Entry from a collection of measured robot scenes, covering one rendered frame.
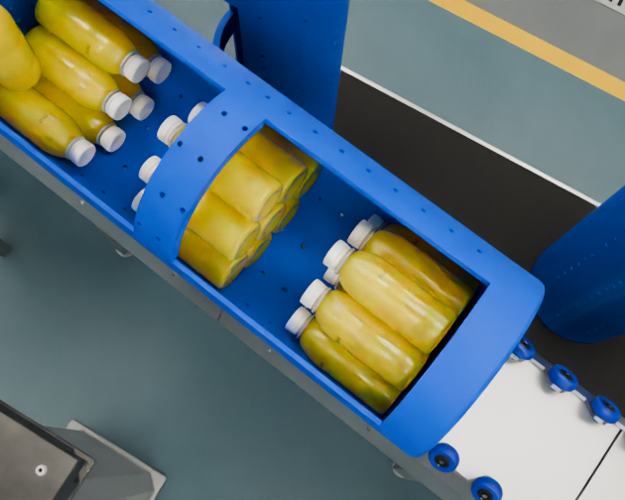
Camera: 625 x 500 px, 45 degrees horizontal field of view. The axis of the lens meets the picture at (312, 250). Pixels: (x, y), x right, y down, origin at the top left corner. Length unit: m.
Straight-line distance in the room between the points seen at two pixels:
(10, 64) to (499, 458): 0.89
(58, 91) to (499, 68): 1.57
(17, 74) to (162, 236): 0.32
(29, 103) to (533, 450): 0.90
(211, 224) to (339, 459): 1.19
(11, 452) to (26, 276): 1.26
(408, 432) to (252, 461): 1.18
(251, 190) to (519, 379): 0.52
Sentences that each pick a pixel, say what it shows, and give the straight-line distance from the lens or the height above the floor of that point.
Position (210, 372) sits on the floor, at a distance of 2.09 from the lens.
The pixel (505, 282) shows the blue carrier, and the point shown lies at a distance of 0.92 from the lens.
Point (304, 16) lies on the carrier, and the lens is 1.34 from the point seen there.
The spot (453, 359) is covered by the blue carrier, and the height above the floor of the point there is 1.23.
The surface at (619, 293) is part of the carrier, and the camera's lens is 1.66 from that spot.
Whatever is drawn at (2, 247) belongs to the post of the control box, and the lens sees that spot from 2.25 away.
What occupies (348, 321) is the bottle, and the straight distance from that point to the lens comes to 0.96.
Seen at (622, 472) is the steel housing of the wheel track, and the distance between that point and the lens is 1.25.
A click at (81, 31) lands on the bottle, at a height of 1.13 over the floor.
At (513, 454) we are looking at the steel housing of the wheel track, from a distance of 1.19.
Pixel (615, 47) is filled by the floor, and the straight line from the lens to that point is 2.63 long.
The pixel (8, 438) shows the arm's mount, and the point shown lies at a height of 1.10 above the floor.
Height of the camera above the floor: 2.07
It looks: 74 degrees down
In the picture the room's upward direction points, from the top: 6 degrees clockwise
